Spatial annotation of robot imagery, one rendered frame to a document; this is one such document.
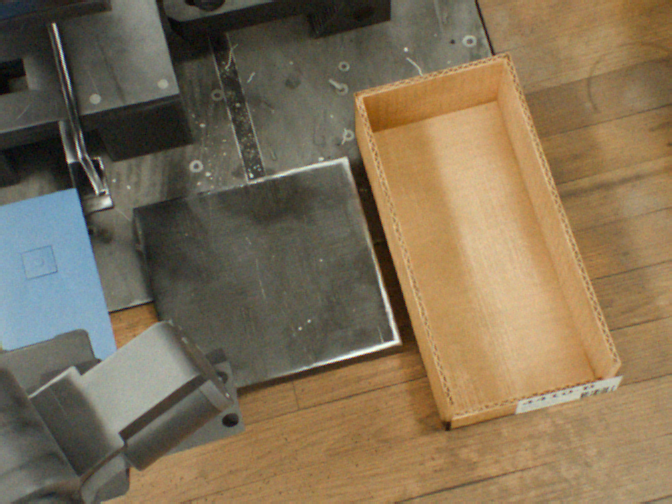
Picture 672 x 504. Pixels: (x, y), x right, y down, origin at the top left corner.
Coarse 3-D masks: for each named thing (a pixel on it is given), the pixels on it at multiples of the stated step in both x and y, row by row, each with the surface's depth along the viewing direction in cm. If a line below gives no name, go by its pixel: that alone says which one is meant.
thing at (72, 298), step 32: (64, 192) 96; (0, 224) 95; (32, 224) 95; (64, 224) 95; (0, 256) 94; (64, 256) 94; (0, 288) 94; (32, 288) 94; (64, 288) 94; (96, 288) 94; (0, 320) 93; (32, 320) 93; (64, 320) 93; (96, 320) 93; (96, 352) 92
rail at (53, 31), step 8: (56, 24) 101; (56, 32) 101; (56, 40) 100; (56, 48) 100; (56, 56) 100; (64, 64) 100; (64, 72) 100; (64, 80) 99; (64, 88) 99; (64, 96) 99; (72, 96) 99; (72, 104) 99; (72, 112) 98; (72, 120) 98; (72, 128) 98; (80, 128) 98; (80, 136) 98; (80, 144) 97; (80, 152) 97; (88, 152) 98
